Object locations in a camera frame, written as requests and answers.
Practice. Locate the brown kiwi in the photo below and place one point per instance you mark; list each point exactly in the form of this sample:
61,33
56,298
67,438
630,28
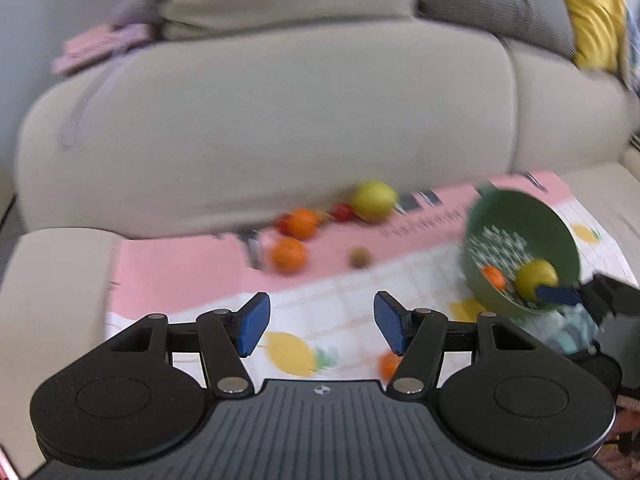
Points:
360,257

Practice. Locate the teal grey striped cloth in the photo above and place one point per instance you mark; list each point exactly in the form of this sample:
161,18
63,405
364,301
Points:
570,331

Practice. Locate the small red strawberry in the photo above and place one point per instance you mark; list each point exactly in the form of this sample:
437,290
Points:
282,223

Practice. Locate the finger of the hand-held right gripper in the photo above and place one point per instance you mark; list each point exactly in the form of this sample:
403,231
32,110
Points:
557,295

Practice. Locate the green colander bowl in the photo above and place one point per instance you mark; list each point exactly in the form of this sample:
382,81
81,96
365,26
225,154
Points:
525,220

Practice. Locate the yellow cushion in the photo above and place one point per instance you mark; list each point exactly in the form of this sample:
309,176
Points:
592,15

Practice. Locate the yellow-green apple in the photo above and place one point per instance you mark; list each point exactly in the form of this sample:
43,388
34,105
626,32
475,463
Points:
536,277
374,201

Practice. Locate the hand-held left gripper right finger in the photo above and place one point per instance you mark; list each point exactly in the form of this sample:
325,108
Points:
390,321

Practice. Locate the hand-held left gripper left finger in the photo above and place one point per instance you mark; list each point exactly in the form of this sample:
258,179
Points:
255,321

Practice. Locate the beige sofa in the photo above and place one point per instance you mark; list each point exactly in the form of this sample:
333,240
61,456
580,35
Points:
275,110

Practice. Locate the red cherry tomato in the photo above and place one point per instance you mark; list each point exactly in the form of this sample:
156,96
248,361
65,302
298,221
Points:
341,211

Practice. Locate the pink lemon print cloth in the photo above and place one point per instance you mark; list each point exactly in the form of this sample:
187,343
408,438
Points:
175,270

